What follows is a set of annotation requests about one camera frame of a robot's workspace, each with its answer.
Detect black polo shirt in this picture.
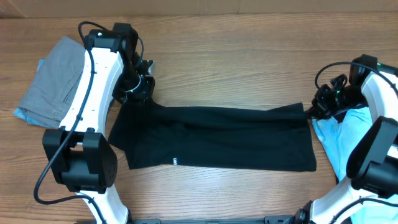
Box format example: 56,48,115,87
109,101,317,172

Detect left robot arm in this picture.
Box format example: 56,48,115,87
34,22,155,223

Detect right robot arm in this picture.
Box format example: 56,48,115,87
285,54,397,223

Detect light blue shirt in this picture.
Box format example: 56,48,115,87
312,105,397,224

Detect folded grey trousers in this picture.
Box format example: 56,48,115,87
17,35,86,129

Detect light blue folded garment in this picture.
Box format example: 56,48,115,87
13,59,51,128

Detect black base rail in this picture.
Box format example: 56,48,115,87
74,215,296,224

